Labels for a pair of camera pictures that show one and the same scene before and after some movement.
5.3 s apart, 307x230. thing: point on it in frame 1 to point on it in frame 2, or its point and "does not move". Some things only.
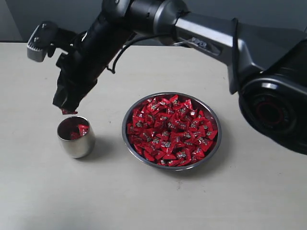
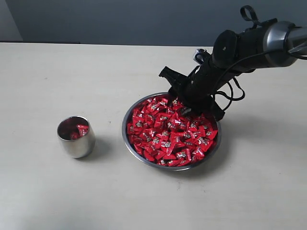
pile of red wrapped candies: x=171 y=131 does not move
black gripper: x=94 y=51 to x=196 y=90
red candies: x=73 y=128 does not move
